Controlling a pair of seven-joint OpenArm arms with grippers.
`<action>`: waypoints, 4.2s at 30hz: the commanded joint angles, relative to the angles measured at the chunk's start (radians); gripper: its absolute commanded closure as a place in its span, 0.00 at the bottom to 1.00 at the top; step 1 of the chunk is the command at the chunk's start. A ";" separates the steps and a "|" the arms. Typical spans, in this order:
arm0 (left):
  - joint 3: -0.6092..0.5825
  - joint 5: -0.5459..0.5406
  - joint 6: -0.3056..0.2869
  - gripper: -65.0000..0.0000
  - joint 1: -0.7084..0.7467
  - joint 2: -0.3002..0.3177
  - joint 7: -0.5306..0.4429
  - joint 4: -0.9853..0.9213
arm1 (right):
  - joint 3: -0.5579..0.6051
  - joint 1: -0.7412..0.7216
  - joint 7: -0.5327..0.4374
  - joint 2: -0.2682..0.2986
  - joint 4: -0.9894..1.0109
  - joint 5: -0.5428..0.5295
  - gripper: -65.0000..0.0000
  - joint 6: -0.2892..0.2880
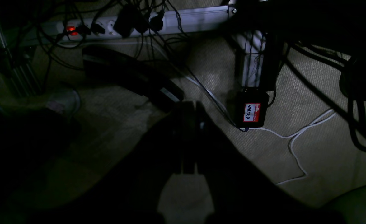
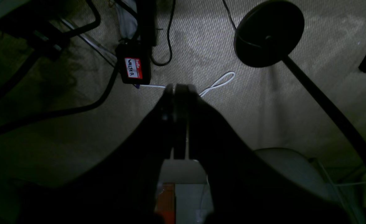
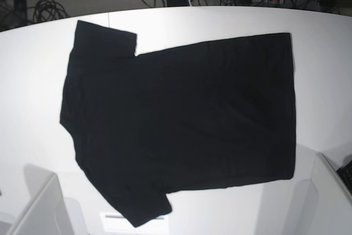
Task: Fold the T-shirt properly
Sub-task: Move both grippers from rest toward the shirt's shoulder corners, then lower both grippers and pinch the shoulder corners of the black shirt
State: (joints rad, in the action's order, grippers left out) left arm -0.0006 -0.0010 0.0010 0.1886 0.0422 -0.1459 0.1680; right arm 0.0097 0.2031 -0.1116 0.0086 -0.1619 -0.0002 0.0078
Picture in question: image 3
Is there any black T-shirt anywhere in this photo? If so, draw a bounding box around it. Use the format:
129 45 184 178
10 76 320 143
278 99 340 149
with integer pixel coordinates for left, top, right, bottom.
60 21 296 221

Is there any white label plate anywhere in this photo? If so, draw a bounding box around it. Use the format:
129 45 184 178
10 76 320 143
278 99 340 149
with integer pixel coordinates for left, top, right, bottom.
100 212 169 234

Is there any white left partition panel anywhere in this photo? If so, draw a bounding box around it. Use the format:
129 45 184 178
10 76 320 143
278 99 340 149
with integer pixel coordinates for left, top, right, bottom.
1 163 88 234

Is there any white partition panel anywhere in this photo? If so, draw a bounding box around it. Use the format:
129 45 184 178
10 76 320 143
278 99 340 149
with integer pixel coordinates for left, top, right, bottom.
291 152 352 235
1 163 88 234

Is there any black keyboard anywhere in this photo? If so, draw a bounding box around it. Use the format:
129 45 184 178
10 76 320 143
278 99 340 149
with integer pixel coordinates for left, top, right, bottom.
337 161 352 193

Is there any white right partition panel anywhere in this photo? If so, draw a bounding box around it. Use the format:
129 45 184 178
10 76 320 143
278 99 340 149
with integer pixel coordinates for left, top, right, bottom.
291 152 352 235

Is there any coiled black cable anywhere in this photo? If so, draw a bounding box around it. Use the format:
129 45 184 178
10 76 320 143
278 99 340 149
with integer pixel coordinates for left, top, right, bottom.
32 0 69 22

